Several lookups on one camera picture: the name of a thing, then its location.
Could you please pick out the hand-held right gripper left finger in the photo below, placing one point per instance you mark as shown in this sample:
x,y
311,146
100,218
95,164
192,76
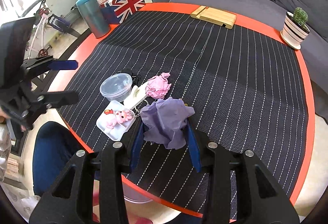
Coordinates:
x,y
135,148

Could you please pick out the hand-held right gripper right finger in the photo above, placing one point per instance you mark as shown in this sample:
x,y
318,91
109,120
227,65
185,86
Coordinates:
x,y
194,148

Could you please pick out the black hair clip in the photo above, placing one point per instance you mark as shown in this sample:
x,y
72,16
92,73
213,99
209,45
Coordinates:
x,y
134,77

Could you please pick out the printed light shirt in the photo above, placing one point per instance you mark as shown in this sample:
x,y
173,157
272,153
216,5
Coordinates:
x,y
18,198

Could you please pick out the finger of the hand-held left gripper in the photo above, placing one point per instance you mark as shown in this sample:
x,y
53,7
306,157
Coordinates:
x,y
61,98
64,65

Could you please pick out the white forked plastic piece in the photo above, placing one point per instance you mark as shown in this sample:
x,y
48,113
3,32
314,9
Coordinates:
x,y
135,97

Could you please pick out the flag print tissue box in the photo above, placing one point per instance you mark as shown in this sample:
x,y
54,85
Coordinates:
x,y
128,3

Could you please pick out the green cactus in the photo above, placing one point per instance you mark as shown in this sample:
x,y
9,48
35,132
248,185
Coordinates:
x,y
300,16

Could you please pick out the person's left forearm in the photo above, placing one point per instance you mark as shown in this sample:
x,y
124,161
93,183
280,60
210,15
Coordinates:
x,y
3,147

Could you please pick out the pink bicycle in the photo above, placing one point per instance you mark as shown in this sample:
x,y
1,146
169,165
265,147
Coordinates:
x,y
41,53

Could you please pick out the red table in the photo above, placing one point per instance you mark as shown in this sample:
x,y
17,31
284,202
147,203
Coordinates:
x,y
166,6

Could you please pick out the transparent trash bin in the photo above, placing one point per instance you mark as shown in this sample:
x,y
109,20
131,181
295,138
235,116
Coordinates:
x,y
135,194

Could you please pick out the crumpled pink paper ball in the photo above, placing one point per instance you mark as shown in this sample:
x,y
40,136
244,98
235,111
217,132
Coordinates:
x,y
157,87

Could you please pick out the person's left leg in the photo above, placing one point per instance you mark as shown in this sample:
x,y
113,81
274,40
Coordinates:
x,y
51,152

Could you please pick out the black white-striped table mat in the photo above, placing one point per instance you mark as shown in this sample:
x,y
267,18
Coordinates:
x,y
230,72

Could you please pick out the dark blue folding cart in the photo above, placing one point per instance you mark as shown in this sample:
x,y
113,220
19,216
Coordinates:
x,y
57,23

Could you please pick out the clear round plastic container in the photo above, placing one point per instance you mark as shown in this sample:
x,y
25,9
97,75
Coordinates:
x,y
115,85

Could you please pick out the wooden phone stand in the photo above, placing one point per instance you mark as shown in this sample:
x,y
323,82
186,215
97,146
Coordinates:
x,y
212,15

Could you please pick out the white striped plant pot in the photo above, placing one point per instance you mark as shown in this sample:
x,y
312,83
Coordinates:
x,y
292,31

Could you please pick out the teal thermos bottle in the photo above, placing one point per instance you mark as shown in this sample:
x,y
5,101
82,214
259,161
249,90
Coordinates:
x,y
93,16

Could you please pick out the purple paper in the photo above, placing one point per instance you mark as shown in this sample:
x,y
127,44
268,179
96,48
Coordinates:
x,y
166,121

